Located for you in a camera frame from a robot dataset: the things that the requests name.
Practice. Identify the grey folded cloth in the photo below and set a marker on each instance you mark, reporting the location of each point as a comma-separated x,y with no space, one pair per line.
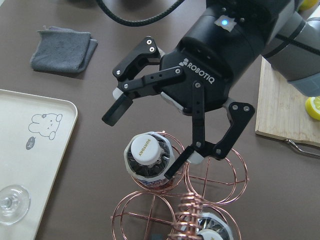
63,50

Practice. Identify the lower whole lemon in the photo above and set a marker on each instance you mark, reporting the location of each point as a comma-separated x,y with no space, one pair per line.
307,4

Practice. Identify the tea bottle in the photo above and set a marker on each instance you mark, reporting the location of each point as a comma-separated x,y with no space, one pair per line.
147,158
213,228

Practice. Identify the wooden cutting board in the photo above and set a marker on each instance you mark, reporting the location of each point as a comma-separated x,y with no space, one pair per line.
281,114

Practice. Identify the cream rabbit tray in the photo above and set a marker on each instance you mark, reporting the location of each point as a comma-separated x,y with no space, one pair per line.
34,134

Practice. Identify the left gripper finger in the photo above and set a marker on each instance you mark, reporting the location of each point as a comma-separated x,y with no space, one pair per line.
239,115

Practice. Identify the copper wire bottle basket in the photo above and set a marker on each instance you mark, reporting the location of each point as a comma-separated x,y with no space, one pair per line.
172,213

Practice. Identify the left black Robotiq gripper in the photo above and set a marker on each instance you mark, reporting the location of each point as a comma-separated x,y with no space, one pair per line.
216,51

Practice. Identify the half lemon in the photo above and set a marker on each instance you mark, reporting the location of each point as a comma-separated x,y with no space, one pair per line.
312,107

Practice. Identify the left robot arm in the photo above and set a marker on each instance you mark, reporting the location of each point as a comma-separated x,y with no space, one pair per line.
294,52

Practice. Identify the clear wine glass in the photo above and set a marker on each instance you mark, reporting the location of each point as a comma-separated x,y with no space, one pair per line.
15,202

